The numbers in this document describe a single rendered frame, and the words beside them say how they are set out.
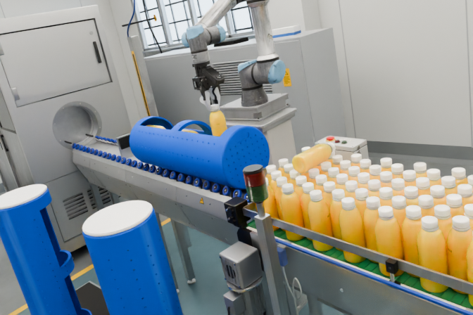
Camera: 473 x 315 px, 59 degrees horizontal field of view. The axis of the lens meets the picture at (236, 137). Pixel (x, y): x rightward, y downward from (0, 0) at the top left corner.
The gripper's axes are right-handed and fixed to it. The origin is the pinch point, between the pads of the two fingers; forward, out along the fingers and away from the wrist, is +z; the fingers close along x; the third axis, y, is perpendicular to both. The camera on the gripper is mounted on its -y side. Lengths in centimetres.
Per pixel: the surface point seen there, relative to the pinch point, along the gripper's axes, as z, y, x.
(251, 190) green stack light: 13, -59, 36
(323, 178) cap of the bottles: 23, -58, 3
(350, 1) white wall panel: -25, 106, -264
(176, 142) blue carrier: 16.7, 25.6, 8.6
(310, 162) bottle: 19, -51, 0
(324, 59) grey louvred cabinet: 14, 74, -172
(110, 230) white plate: 29, -4, 61
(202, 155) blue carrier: 19.7, 2.9, 10.1
